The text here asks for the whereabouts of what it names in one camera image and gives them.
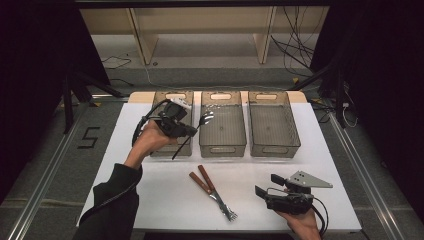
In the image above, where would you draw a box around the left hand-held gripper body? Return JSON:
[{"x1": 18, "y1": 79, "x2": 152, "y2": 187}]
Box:
[{"x1": 156, "y1": 97, "x2": 194, "y2": 138}]

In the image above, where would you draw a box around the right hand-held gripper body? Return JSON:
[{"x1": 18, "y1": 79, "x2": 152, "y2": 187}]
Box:
[{"x1": 265, "y1": 170, "x2": 334, "y2": 215}]

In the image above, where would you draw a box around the metal spoon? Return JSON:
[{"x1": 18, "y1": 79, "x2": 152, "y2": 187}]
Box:
[{"x1": 171, "y1": 110, "x2": 215, "y2": 161}]

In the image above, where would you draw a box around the smoky clear plastic bin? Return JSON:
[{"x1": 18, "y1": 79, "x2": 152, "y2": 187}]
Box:
[
  {"x1": 247, "y1": 90, "x2": 302, "y2": 159},
  {"x1": 149, "y1": 90, "x2": 195, "y2": 158},
  {"x1": 198, "y1": 90, "x2": 248, "y2": 159}
]

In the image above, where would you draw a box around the wooden handled metal fork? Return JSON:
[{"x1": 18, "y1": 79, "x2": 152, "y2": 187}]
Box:
[
  {"x1": 188, "y1": 171, "x2": 234, "y2": 223},
  {"x1": 197, "y1": 164, "x2": 238, "y2": 221}
]

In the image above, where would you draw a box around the person's right hand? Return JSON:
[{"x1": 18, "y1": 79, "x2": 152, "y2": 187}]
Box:
[{"x1": 276, "y1": 208, "x2": 323, "y2": 240}]

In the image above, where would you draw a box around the person's left hand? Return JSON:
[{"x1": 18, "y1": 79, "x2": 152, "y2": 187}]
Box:
[{"x1": 133, "y1": 119, "x2": 178, "y2": 158}]

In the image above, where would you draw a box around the white table mat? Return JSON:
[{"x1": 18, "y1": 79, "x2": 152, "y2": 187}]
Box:
[{"x1": 75, "y1": 90, "x2": 363, "y2": 233}]

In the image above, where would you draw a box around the black tripod stand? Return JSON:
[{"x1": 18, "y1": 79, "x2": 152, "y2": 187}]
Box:
[
  {"x1": 288, "y1": 63, "x2": 348, "y2": 129},
  {"x1": 61, "y1": 71, "x2": 124, "y2": 134}
]

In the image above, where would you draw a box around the light wooden bench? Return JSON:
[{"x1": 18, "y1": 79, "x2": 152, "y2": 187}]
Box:
[{"x1": 79, "y1": 6, "x2": 331, "y2": 66}]

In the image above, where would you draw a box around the black curtain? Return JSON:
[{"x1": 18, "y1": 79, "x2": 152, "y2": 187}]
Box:
[
  {"x1": 309, "y1": 0, "x2": 424, "y2": 221},
  {"x1": 0, "y1": 0, "x2": 113, "y2": 204}
]

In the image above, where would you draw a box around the right hand-held gripper cable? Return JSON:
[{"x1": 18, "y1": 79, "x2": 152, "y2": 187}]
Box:
[{"x1": 266, "y1": 187, "x2": 330, "y2": 238}]

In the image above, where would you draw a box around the hand-held gripper cable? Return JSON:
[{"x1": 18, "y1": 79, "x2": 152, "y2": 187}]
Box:
[
  {"x1": 266, "y1": 187, "x2": 330, "y2": 238},
  {"x1": 79, "y1": 99, "x2": 172, "y2": 225}
]

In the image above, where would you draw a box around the left hand-held gripper cable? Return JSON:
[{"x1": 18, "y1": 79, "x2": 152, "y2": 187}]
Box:
[{"x1": 79, "y1": 99, "x2": 172, "y2": 225}]

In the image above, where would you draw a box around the metal floor rail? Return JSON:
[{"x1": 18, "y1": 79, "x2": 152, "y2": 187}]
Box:
[
  {"x1": 328, "y1": 111, "x2": 406, "y2": 240},
  {"x1": 6, "y1": 99, "x2": 91, "y2": 240}
]

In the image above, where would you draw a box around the thin black floor cable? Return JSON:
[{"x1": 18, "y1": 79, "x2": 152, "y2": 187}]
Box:
[{"x1": 102, "y1": 55, "x2": 133, "y2": 70}]

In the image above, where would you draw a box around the white cable with plug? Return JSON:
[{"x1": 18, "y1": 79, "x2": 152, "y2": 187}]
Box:
[{"x1": 341, "y1": 101, "x2": 358, "y2": 129}]

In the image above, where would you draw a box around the bundle of black cables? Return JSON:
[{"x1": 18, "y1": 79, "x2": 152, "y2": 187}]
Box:
[{"x1": 269, "y1": 6, "x2": 316, "y2": 78}]

